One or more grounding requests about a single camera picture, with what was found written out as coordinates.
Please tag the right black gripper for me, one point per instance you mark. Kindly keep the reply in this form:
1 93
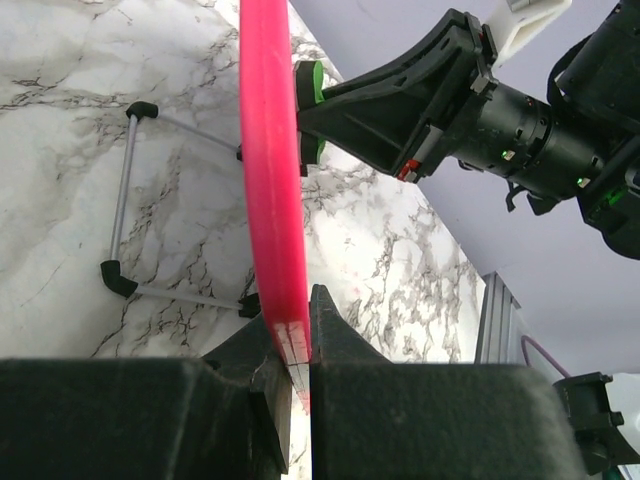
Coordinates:
408 131

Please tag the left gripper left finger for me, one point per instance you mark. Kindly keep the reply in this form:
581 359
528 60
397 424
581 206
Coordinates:
222 416

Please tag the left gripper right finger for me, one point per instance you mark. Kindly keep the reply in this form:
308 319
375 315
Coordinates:
375 419

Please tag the green black whiteboard eraser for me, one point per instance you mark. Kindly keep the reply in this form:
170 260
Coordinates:
309 80

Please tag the pink framed whiteboard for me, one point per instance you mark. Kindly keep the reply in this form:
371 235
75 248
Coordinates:
272 183

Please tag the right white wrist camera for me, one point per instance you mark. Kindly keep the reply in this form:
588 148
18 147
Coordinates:
515 23

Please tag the aluminium frame rail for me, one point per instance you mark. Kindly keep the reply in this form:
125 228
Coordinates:
498 335

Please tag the whiteboard wire stand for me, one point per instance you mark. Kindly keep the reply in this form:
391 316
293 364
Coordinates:
111 270

